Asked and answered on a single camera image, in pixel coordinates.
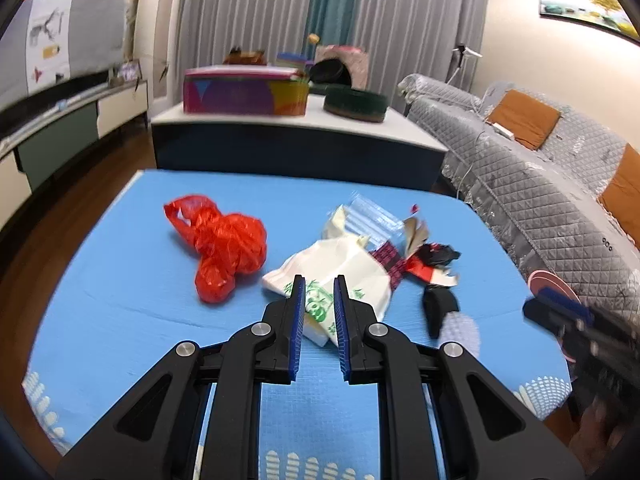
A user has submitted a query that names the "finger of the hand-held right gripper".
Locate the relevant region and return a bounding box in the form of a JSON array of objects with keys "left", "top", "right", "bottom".
[{"left": 522, "top": 287, "right": 596, "bottom": 335}]

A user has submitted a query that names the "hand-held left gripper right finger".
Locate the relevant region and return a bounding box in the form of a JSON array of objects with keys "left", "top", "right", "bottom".
[{"left": 333, "top": 275, "right": 586, "bottom": 480}]

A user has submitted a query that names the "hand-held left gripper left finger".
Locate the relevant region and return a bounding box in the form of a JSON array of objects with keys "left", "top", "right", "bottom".
[{"left": 55, "top": 275, "right": 307, "bottom": 480}]

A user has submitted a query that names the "pink round bin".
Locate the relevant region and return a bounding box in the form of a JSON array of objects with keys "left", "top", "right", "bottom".
[{"left": 527, "top": 270, "right": 583, "bottom": 363}]

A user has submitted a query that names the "white plastic bag green print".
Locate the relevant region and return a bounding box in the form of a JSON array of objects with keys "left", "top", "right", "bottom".
[{"left": 262, "top": 235, "right": 393, "bottom": 348}]

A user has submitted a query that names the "red plastic bag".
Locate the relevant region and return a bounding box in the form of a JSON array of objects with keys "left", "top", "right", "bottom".
[{"left": 164, "top": 195, "right": 268, "bottom": 304}]

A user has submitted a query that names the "person's right hand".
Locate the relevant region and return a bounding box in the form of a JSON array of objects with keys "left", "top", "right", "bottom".
[{"left": 567, "top": 390, "right": 632, "bottom": 476}]

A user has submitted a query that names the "dark red patterned wrapper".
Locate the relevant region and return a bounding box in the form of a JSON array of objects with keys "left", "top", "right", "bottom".
[{"left": 372, "top": 242, "right": 408, "bottom": 291}]

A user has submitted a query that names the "black crumpled wrapper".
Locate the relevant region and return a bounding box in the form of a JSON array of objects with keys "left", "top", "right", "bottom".
[{"left": 422, "top": 285, "right": 461, "bottom": 339}]

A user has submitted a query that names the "cream plastic wrapper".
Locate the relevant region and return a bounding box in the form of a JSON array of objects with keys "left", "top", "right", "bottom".
[{"left": 322, "top": 205, "right": 368, "bottom": 251}]

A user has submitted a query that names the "clear striped plastic wrapper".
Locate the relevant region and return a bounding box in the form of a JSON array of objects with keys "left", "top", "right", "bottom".
[{"left": 345, "top": 195, "right": 408, "bottom": 251}]

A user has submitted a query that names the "red black torn wrapper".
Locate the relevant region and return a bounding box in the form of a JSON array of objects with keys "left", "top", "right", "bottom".
[{"left": 405, "top": 242, "right": 463, "bottom": 288}]

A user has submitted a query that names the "grey quilted sofa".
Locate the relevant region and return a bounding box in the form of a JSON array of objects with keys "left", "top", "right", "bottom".
[{"left": 397, "top": 74, "right": 640, "bottom": 341}]

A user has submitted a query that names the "silver brown torn wrapper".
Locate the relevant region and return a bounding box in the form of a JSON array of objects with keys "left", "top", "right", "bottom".
[{"left": 402, "top": 217, "right": 431, "bottom": 256}]

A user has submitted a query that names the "orange cushion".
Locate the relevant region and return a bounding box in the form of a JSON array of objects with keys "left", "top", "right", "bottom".
[
  {"left": 486, "top": 90, "right": 562, "bottom": 151},
  {"left": 597, "top": 143, "right": 640, "bottom": 251}
]

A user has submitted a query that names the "white top coffee table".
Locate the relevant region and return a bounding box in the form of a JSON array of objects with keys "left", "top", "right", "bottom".
[{"left": 151, "top": 92, "right": 449, "bottom": 192}]

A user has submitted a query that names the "dark green round basket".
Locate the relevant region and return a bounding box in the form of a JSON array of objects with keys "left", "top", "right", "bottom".
[{"left": 323, "top": 86, "right": 388, "bottom": 123}]

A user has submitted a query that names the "colourful rectangular box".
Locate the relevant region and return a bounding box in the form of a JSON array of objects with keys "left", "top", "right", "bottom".
[{"left": 182, "top": 66, "right": 310, "bottom": 117}]

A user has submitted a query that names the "black bag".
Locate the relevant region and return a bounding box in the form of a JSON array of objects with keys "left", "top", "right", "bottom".
[{"left": 309, "top": 58, "right": 353, "bottom": 87}]

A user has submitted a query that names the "pink patterned bag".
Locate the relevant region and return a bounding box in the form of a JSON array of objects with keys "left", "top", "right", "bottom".
[{"left": 315, "top": 45, "right": 370, "bottom": 88}]

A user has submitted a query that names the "white floor lamp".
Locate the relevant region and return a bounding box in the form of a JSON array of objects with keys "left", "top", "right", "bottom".
[{"left": 447, "top": 44, "right": 483, "bottom": 86}]

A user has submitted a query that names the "brown toy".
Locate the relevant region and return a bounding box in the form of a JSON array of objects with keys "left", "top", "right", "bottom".
[{"left": 223, "top": 47, "right": 266, "bottom": 66}]

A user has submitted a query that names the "white green TV cabinet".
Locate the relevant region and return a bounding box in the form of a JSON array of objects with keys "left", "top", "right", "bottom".
[{"left": 0, "top": 77, "right": 151, "bottom": 196}]

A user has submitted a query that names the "grey curtain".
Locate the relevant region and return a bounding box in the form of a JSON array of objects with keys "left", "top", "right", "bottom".
[
  {"left": 350, "top": 0, "right": 491, "bottom": 111},
  {"left": 172, "top": 0, "right": 321, "bottom": 111}
]

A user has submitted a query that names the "teal curtain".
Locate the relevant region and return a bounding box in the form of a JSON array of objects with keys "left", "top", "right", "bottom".
[{"left": 307, "top": 0, "right": 363, "bottom": 46}]

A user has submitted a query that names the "grey white TV cover cloth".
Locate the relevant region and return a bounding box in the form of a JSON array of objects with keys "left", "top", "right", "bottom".
[{"left": 0, "top": 0, "right": 126, "bottom": 111}]

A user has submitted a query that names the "framed wall painting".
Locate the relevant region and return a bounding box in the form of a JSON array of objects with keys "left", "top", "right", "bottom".
[{"left": 539, "top": 0, "right": 640, "bottom": 43}]

